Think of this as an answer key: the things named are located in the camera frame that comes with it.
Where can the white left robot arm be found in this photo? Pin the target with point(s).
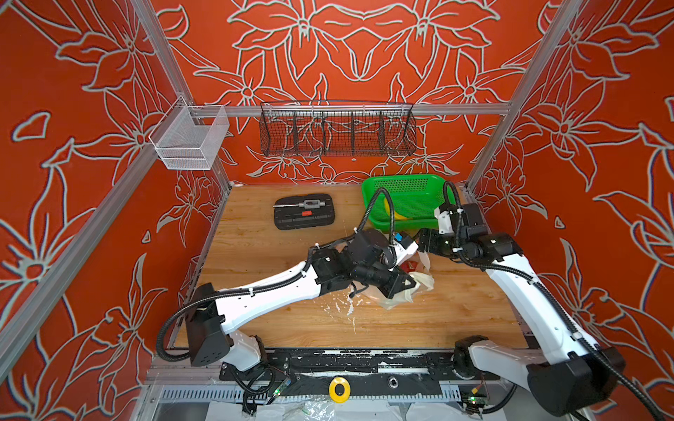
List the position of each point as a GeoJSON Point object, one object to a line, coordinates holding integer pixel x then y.
{"type": "Point", "coordinates": [207, 329]}

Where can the orange printed plastic bag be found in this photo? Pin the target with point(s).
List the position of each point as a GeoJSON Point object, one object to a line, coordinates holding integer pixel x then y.
{"type": "Point", "coordinates": [417, 278]}

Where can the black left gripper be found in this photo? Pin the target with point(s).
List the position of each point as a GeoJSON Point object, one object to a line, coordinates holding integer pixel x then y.
{"type": "Point", "coordinates": [395, 279]}

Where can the yellow round button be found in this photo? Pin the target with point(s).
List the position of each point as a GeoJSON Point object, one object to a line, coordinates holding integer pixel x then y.
{"type": "Point", "coordinates": [339, 390]}

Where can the black wire mesh basket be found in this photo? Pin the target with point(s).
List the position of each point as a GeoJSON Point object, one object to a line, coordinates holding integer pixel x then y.
{"type": "Point", "coordinates": [337, 128]}

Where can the white wire mesh basket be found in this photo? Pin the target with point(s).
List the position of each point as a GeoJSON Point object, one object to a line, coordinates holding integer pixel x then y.
{"type": "Point", "coordinates": [189, 137]}

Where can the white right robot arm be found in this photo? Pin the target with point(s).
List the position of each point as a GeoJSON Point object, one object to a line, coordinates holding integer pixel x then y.
{"type": "Point", "coordinates": [569, 370]}

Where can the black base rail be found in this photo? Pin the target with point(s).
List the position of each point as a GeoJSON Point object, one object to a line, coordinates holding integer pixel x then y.
{"type": "Point", "coordinates": [380, 372]}

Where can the green plastic basket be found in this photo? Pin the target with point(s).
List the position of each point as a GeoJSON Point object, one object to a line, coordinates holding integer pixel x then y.
{"type": "Point", "coordinates": [415, 198]}

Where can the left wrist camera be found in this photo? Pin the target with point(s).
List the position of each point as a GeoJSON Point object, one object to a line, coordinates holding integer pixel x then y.
{"type": "Point", "coordinates": [405, 247]}

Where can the black plastic tool case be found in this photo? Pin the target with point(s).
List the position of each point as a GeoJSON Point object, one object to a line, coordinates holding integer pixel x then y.
{"type": "Point", "coordinates": [288, 218]}

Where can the yellow banana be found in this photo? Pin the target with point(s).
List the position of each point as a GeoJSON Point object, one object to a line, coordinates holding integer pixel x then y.
{"type": "Point", "coordinates": [390, 212]}

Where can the silver metal tap wrench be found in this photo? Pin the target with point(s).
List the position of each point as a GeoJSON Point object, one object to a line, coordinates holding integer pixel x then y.
{"type": "Point", "coordinates": [309, 204]}

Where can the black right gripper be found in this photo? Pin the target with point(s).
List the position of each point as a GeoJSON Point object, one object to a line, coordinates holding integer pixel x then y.
{"type": "Point", "coordinates": [432, 243]}

